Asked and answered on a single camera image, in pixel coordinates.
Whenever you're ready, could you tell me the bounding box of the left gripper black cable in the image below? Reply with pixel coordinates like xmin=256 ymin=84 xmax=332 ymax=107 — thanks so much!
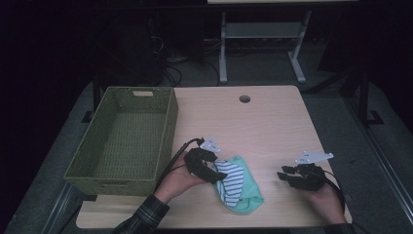
xmin=155 ymin=137 xmax=206 ymax=191

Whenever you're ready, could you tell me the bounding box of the grey metal stand frame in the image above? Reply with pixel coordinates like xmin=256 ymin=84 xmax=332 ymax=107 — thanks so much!
xmin=218 ymin=10 xmax=314 ymax=85

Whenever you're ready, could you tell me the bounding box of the metal floor rail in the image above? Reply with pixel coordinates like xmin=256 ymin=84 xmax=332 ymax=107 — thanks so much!
xmin=343 ymin=96 xmax=413 ymax=226
xmin=40 ymin=180 xmax=84 ymax=234

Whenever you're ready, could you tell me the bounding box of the person's right hand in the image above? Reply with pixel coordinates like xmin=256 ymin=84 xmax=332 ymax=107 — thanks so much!
xmin=300 ymin=184 xmax=348 ymax=226

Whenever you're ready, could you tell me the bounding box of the black stand leg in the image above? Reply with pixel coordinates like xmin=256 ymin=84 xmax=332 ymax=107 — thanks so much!
xmin=357 ymin=69 xmax=385 ymax=129

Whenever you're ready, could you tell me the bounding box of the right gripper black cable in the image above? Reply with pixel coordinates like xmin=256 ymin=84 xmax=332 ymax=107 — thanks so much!
xmin=321 ymin=170 xmax=346 ymax=205

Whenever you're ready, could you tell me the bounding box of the person's left hand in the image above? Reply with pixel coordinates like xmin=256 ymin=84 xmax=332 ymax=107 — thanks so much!
xmin=154 ymin=161 xmax=208 ymax=205

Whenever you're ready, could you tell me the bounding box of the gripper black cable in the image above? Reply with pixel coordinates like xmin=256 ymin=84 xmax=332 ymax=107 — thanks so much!
xmin=321 ymin=170 xmax=346 ymax=205
xmin=155 ymin=137 xmax=206 ymax=191

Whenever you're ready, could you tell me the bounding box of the mint green striped baby garment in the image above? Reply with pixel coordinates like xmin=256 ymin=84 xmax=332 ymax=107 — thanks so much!
xmin=212 ymin=155 xmax=265 ymax=215

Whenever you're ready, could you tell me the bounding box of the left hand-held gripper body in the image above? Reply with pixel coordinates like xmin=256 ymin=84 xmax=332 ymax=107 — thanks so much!
xmin=183 ymin=136 xmax=222 ymax=178

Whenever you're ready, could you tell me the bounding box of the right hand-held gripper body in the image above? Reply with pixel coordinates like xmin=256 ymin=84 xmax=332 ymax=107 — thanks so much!
xmin=285 ymin=150 xmax=335 ymax=192

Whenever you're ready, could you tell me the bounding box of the tangle of black floor cables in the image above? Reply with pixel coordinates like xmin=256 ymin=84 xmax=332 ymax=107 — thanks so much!
xmin=147 ymin=33 xmax=222 ymax=88

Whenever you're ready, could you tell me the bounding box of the green woven basket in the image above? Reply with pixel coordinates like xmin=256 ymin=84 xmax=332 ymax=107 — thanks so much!
xmin=63 ymin=86 xmax=179 ymax=198

